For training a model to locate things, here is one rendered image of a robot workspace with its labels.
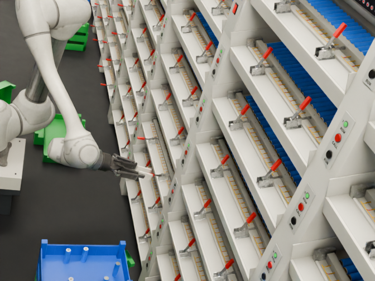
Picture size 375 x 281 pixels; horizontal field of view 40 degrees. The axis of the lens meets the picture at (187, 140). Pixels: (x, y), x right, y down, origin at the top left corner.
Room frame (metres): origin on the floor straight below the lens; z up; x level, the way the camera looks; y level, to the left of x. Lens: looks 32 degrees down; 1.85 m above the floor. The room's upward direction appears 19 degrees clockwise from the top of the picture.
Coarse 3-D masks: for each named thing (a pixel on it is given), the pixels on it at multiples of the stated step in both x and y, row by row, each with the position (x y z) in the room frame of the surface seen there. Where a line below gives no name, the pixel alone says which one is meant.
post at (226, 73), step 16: (240, 16) 1.54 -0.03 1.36; (256, 16) 1.56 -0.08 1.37; (224, 32) 1.61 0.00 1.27; (224, 64) 1.54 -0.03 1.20; (208, 80) 1.61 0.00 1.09; (224, 80) 1.55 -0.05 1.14; (240, 80) 1.57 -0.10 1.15; (208, 96) 1.57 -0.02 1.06; (208, 112) 1.54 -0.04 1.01; (192, 128) 1.61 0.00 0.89; (208, 128) 1.55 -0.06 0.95; (192, 144) 1.56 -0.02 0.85; (192, 160) 1.54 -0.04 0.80; (176, 176) 1.60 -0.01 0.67; (176, 192) 1.55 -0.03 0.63; (176, 208) 1.54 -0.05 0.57; (160, 240) 1.55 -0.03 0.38; (144, 272) 1.59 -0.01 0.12
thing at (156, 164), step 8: (144, 120) 2.18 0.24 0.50; (152, 120) 2.18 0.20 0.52; (144, 128) 2.13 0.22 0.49; (152, 128) 2.14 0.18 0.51; (144, 136) 2.12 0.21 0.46; (152, 136) 2.08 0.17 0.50; (152, 144) 2.01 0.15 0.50; (152, 152) 1.95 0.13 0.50; (160, 152) 1.96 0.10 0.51; (152, 160) 1.90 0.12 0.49; (160, 160) 1.90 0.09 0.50; (152, 168) 1.89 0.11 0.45; (160, 168) 1.85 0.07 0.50; (160, 184) 1.75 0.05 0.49; (160, 192) 1.70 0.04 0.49
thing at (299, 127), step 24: (240, 48) 1.53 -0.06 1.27; (264, 48) 1.50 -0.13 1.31; (240, 72) 1.44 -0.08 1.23; (264, 72) 1.38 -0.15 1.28; (288, 72) 1.37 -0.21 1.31; (264, 96) 1.26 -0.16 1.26; (288, 96) 1.26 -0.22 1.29; (312, 96) 1.25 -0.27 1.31; (288, 120) 1.14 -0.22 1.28; (312, 120) 1.15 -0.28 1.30; (288, 144) 1.09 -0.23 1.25; (312, 144) 1.07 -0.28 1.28
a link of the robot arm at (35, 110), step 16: (64, 0) 1.89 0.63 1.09; (80, 0) 1.96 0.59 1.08; (64, 16) 1.86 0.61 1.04; (80, 16) 1.93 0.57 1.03; (64, 32) 1.89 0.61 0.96; (64, 48) 1.96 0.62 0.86; (32, 80) 1.94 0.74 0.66; (32, 96) 1.94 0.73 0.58; (48, 96) 2.04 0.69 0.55; (32, 112) 1.93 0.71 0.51; (48, 112) 2.00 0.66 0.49; (32, 128) 1.94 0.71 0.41
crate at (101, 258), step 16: (48, 256) 1.25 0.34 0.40; (80, 256) 1.30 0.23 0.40; (96, 256) 1.33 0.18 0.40; (112, 256) 1.35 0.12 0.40; (48, 272) 1.19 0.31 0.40; (64, 272) 1.21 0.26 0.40; (80, 272) 1.24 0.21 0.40; (96, 272) 1.26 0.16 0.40; (112, 272) 1.28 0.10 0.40; (128, 272) 1.26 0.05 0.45
